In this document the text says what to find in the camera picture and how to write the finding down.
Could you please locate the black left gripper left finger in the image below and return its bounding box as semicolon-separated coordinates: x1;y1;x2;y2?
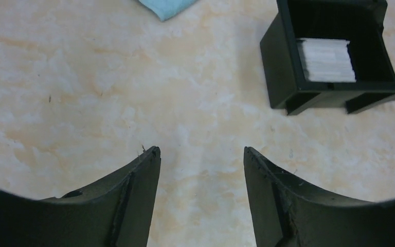
0;146;161;246

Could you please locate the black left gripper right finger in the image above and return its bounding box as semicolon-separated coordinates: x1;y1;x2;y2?
243;147;395;246

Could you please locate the grey credit card stack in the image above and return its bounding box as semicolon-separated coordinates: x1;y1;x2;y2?
297;38;356;83

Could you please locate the black plastic card box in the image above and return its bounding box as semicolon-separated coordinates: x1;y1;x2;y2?
260;1;395;115

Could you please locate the light blue cloth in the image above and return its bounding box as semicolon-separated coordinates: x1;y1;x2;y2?
139;0;196;22

